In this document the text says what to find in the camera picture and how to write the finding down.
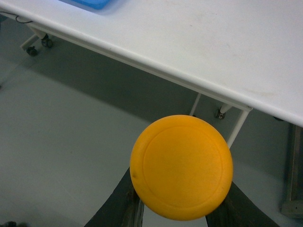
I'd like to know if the yellow mushroom push button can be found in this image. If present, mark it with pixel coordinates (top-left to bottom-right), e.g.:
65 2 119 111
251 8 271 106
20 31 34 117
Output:
130 115 233 221

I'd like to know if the white table frame with casters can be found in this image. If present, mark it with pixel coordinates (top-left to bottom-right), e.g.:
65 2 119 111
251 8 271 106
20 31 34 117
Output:
0 9 303 149

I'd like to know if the blue plastic tray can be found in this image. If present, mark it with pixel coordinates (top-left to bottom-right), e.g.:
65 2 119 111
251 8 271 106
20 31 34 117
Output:
64 0 110 9

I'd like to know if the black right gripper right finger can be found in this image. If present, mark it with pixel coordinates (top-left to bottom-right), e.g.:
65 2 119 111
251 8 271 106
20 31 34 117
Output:
205 183 278 227

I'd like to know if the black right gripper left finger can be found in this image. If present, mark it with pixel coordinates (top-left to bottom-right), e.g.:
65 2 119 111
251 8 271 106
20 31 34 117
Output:
85 169 144 227

